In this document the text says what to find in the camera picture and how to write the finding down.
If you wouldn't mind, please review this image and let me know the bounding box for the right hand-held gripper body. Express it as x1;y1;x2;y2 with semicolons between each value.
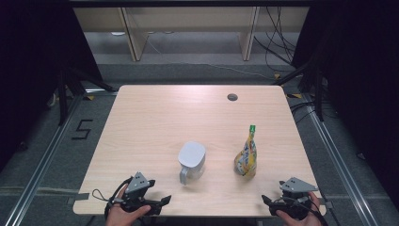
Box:
268;177;319;221

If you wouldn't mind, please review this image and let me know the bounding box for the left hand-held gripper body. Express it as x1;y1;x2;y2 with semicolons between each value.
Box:
120;171;162;217

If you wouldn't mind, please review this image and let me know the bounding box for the yellow snack pouch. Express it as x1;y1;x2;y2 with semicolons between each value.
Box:
233;124;259;179

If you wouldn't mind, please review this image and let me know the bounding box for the clear jug with white lid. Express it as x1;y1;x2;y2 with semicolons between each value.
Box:
177;140;207;186

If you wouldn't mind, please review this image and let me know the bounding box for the person's right hand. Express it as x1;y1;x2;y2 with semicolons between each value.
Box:
275;191;323;226

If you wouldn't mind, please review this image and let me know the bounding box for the person's left hand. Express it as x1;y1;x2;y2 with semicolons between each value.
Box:
104;185;152;226

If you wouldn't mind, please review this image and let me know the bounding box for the grey tape strip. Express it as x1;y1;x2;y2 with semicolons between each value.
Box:
66;192;90;205

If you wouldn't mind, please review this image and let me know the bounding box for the black metal stand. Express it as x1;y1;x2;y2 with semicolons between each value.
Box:
56;66;119;127
272;58;326;122

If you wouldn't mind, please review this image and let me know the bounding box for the black curtain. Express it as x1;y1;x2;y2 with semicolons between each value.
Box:
292;0;399;206
0;0;105;172

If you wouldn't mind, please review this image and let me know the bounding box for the aluminium floor rail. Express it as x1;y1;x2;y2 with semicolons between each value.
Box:
3;93;86;226
302;93;378;226

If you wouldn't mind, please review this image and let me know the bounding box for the black cable bundle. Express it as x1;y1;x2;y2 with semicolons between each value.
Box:
253;7;297;73

